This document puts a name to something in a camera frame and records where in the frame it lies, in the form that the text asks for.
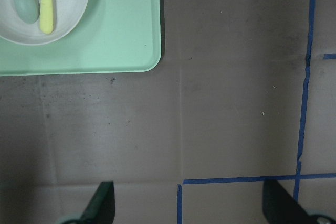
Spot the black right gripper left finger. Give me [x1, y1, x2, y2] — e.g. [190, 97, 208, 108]
[79, 181, 116, 224]

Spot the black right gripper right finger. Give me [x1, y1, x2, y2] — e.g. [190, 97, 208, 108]
[262, 180, 315, 224]

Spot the white round plate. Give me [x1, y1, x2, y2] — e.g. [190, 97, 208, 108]
[1, 0, 88, 46]

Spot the yellow plastic fork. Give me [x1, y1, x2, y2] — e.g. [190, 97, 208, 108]
[39, 0, 54, 35]

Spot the light green plastic tray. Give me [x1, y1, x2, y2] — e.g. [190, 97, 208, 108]
[1, 0, 162, 76]

